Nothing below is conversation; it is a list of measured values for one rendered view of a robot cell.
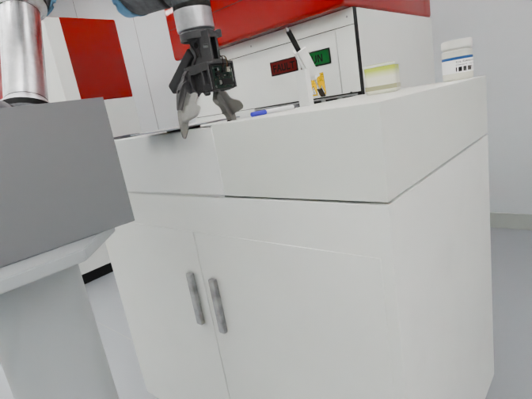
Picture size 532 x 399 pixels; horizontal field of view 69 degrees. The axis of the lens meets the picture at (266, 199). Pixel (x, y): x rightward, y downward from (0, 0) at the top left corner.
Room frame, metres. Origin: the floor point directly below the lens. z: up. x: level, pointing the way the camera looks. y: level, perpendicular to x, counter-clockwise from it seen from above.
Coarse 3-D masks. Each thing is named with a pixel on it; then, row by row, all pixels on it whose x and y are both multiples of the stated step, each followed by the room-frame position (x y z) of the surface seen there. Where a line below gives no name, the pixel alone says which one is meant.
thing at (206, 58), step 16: (192, 32) 0.80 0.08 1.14; (208, 32) 0.79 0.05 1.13; (192, 48) 0.83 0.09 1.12; (208, 48) 0.80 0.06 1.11; (192, 64) 0.84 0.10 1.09; (208, 64) 0.80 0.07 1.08; (224, 64) 0.82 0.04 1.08; (192, 80) 0.82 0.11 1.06; (208, 80) 0.80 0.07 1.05; (224, 80) 0.81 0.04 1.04
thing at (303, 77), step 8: (304, 48) 0.95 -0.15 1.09; (296, 56) 0.96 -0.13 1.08; (304, 56) 0.96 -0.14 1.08; (304, 64) 0.96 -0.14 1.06; (312, 64) 0.97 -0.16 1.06; (296, 72) 0.96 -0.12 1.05; (304, 72) 0.95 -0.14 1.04; (312, 72) 0.97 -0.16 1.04; (296, 80) 0.96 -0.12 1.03; (304, 80) 0.95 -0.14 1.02; (312, 80) 0.98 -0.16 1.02; (304, 88) 0.95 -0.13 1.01; (304, 96) 0.95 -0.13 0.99; (312, 96) 0.96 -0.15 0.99; (304, 104) 0.95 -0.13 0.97; (312, 104) 0.95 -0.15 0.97
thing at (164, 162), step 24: (120, 144) 1.02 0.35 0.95; (144, 144) 0.95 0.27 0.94; (168, 144) 0.88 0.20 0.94; (192, 144) 0.82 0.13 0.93; (144, 168) 0.96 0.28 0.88; (168, 168) 0.90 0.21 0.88; (192, 168) 0.83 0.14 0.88; (216, 168) 0.78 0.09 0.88; (168, 192) 0.91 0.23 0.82; (192, 192) 0.85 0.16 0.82; (216, 192) 0.79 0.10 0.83
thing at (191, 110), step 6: (186, 96) 0.81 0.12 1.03; (192, 96) 0.81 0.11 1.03; (186, 102) 0.81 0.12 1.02; (192, 102) 0.80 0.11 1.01; (186, 108) 0.80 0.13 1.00; (192, 108) 0.79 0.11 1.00; (198, 108) 0.78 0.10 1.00; (180, 114) 0.80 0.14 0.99; (186, 114) 0.80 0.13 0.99; (192, 114) 0.78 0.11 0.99; (198, 114) 0.77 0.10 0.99; (180, 120) 0.79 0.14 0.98; (186, 120) 0.79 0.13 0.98; (180, 126) 0.79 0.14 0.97; (186, 126) 0.80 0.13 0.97; (186, 132) 0.80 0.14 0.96
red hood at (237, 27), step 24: (216, 0) 1.54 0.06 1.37; (240, 0) 1.46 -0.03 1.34; (264, 0) 1.39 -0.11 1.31; (288, 0) 1.32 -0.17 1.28; (312, 0) 1.26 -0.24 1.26; (336, 0) 1.21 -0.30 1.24; (360, 0) 1.28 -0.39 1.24; (384, 0) 1.40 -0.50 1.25; (408, 0) 1.57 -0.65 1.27; (168, 24) 1.74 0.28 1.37; (216, 24) 1.55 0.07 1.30; (240, 24) 1.47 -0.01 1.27; (264, 24) 1.40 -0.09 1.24; (288, 24) 1.35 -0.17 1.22
